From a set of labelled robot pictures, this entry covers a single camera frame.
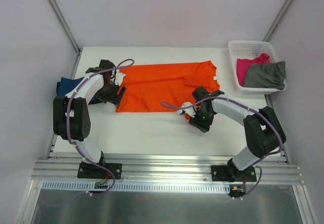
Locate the orange t shirt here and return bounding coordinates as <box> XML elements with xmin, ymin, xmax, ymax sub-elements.
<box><xmin>116</xmin><ymin>60</ymin><xmax>220</xmax><ymax>113</ymax></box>

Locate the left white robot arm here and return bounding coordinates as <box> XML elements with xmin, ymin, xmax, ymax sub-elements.
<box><xmin>53</xmin><ymin>59</ymin><xmax>135</xmax><ymax>177</ymax></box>

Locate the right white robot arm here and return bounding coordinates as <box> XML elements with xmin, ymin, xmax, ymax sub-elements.
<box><xmin>189</xmin><ymin>86</ymin><xmax>286</xmax><ymax>182</ymax></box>

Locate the blue folded t shirt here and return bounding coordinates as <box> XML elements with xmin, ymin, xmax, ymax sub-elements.
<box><xmin>54</xmin><ymin>75</ymin><xmax>104</xmax><ymax>104</ymax></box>

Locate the pink t shirt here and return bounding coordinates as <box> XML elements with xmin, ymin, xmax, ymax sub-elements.
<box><xmin>236</xmin><ymin>53</ymin><xmax>270</xmax><ymax>86</ymax></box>

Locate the grey t shirt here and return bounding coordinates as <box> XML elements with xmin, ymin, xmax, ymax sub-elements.
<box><xmin>243</xmin><ymin>61</ymin><xmax>286</xmax><ymax>90</ymax></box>

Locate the white plastic basket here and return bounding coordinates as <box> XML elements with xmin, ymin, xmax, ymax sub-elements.
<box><xmin>228</xmin><ymin>41</ymin><xmax>287</xmax><ymax>95</ymax></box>

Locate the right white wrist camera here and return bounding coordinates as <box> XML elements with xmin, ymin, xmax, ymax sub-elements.
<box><xmin>177</xmin><ymin>102</ymin><xmax>195</xmax><ymax>117</ymax></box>

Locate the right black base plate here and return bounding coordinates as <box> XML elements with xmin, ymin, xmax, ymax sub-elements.
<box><xmin>211</xmin><ymin>165</ymin><xmax>257</xmax><ymax>182</ymax></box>

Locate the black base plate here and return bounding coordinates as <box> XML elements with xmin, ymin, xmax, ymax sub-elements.
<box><xmin>77</xmin><ymin>162</ymin><xmax>123</xmax><ymax>179</ymax></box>
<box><xmin>211</xmin><ymin>165</ymin><xmax>257</xmax><ymax>182</ymax></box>

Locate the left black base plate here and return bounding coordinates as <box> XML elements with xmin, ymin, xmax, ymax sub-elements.
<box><xmin>77</xmin><ymin>162</ymin><xmax>123</xmax><ymax>179</ymax></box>

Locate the aluminium mounting rail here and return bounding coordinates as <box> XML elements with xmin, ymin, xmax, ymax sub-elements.
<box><xmin>31</xmin><ymin>153</ymin><xmax>306</xmax><ymax>185</ymax></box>

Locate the white slotted cable duct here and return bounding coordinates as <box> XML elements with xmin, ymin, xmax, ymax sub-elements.
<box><xmin>42</xmin><ymin>180</ymin><xmax>230</xmax><ymax>194</ymax></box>

